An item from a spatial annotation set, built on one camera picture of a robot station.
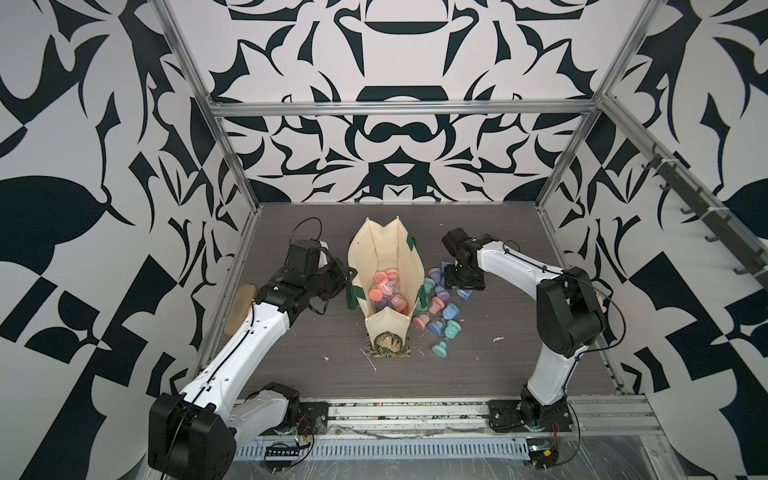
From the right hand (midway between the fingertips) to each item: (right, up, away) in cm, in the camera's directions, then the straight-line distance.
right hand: (457, 280), depth 94 cm
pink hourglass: (-7, -7, -2) cm, 10 cm away
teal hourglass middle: (-3, -13, -7) cm, 15 cm away
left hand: (-30, +6, -15) cm, 34 cm away
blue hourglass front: (-8, -12, -7) cm, 16 cm away
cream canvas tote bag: (-21, +9, +2) cm, 23 cm away
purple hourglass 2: (-6, +2, +4) cm, 8 cm away
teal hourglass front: (-7, -17, -11) cm, 21 cm away
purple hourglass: (-22, -6, -2) cm, 23 cm away
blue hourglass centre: (-3, -9, -4) cm, 10 cm away
